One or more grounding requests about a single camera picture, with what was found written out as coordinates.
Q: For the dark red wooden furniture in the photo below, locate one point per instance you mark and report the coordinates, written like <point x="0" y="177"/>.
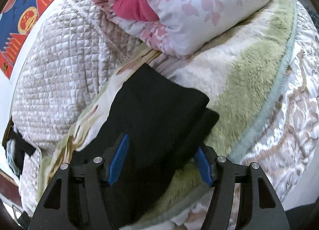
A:
<point x="9" y="189"/>

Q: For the black pants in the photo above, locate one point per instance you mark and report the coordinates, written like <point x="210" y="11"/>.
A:
<point x="165" y="124"/>

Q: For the red blue wall poster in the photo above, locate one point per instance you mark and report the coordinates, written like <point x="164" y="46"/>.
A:
<point x="17" y="19"/>

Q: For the pink floral folded quilt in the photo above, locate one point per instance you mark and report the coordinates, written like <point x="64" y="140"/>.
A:
<point x="178" y="27"/>

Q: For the beige patterned bed sheet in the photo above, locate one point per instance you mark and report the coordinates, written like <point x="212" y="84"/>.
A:
<point x="283" y="136"/>

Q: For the quilted grey floral bedspread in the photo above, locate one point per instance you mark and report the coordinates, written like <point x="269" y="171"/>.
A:
<point x="75" y="52"/>

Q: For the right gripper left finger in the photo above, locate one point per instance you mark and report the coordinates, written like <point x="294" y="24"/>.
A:
<point x="74" y="197"/>

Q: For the floral fleece blanket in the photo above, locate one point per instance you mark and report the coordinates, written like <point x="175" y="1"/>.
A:
<point x="241" y="71"/>

